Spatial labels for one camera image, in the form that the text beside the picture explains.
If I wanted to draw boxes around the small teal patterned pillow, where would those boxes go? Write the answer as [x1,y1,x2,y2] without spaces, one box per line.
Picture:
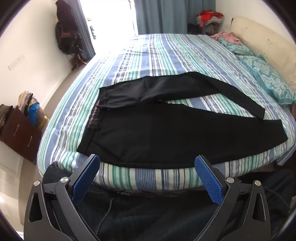
[217,37,255,56]

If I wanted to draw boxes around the bed with striped sheet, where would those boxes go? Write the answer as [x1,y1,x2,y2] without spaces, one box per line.
[37,34,296,192]

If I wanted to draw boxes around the black pants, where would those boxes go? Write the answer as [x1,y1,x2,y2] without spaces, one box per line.
[76,71,288,169]

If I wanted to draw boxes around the olive green cloth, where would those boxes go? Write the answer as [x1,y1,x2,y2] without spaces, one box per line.
[0,104,13,135]

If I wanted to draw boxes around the dark brown drawer cabinet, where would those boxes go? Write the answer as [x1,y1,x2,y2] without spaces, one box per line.
[0,107,43,163]

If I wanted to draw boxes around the large teal patterned pillow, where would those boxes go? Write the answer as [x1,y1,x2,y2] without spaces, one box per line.
[236,54,296,106]

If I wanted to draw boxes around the tan brown bag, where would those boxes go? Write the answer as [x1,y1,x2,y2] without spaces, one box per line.
[37,109,49,133]

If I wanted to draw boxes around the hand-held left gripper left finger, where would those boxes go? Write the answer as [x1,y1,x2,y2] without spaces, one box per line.
[23,154,101,241]

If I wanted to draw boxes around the cream padded headboard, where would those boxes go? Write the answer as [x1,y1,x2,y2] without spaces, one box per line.
[231,16,296,98]

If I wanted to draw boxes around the narrow blue-grey curtain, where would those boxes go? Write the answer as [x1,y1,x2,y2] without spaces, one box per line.
[69,0,96,61]

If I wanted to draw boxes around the wooden coat rack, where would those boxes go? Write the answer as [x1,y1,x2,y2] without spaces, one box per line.
[70,53,88,70]

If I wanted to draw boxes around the grey cable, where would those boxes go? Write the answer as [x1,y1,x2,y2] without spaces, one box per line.
[97,190,123,237]

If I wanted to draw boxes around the dark clothes on coat rack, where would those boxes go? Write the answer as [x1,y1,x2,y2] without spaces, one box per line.
[55,0,82,55]

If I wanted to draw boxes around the stack of folded clothes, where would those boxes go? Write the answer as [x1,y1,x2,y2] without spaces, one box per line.
[18,91,35,116]

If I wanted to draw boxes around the white wall plate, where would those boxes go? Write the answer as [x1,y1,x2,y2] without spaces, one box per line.
[8,54,25,70]

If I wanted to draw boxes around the blue bag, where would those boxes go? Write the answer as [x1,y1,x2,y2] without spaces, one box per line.
[28,102,40,127]

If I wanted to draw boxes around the pile of colourful clothes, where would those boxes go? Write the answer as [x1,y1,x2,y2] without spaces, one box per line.
[195,10,224,35]

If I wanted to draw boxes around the blue curtain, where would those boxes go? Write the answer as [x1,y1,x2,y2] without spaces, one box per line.
[134,0,216,35]

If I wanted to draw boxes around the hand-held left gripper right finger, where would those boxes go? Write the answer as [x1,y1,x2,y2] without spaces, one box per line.
[194,154,271,241]

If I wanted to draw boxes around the pink cloth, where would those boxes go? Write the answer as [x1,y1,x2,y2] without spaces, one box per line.
[210,32,243,45]

